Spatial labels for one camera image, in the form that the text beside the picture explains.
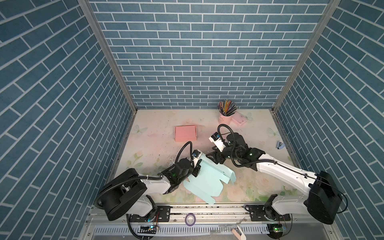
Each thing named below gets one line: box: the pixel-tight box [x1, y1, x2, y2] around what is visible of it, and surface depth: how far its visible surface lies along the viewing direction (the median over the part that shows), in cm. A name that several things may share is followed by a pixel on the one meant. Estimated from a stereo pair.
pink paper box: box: [174, 125, 198, 142], surface depth 106 cm
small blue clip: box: [275, 140, 286, 150], surface depth 101 cm
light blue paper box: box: [183, 154, 237, 205], surface depth 83 cm
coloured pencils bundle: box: [217, 99, 238, 117], surface depth 107 cm
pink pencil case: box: [230, 111, 248, 127], surface depth 114 cm
